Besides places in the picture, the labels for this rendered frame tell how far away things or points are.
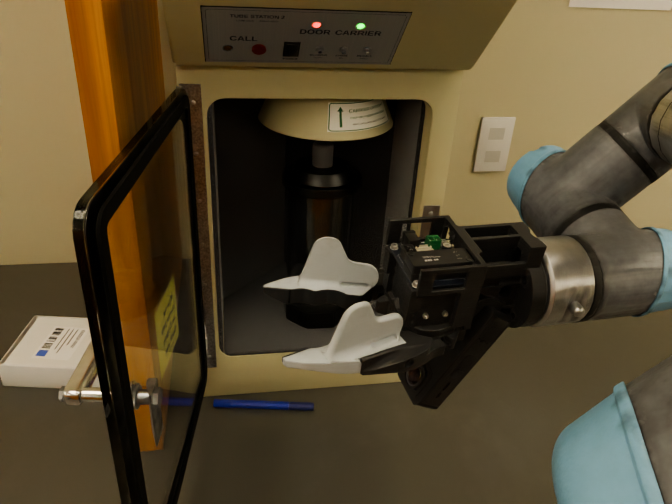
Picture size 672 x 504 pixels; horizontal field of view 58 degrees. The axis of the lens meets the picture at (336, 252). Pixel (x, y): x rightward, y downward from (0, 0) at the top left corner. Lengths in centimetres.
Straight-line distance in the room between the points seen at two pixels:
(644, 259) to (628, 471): 32
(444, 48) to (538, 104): 65
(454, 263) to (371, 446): 44
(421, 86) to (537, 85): 58
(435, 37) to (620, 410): 45
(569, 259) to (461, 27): 26
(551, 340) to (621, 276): 57
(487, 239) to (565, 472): 24
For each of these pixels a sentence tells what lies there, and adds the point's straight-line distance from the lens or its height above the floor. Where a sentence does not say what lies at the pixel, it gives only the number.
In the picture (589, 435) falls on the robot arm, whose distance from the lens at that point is 28.
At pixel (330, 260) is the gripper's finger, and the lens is 49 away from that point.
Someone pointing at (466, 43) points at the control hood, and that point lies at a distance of 66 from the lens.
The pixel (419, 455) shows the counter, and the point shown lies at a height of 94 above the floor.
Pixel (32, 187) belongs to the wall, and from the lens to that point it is 125.
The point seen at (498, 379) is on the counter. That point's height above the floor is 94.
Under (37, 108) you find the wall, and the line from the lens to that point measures 119.
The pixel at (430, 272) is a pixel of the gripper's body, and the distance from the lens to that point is 43.
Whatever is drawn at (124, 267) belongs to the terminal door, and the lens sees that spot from 48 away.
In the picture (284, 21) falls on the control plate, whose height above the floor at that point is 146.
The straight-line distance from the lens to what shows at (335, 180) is 80.
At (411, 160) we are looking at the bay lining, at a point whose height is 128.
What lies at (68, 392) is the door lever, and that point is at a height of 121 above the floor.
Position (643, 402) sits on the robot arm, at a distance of 28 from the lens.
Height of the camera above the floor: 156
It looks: 30 degrees down
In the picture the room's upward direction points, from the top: 4 degrees clockwise
